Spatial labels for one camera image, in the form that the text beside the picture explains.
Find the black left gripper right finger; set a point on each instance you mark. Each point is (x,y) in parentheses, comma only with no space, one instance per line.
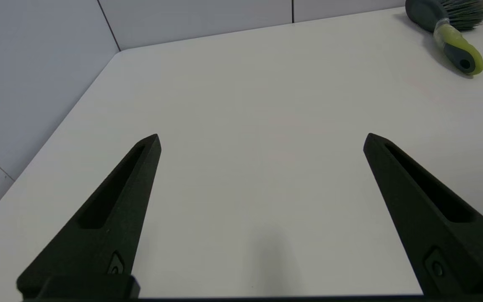
(430,235)

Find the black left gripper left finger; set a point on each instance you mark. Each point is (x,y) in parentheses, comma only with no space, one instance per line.
(109,220)

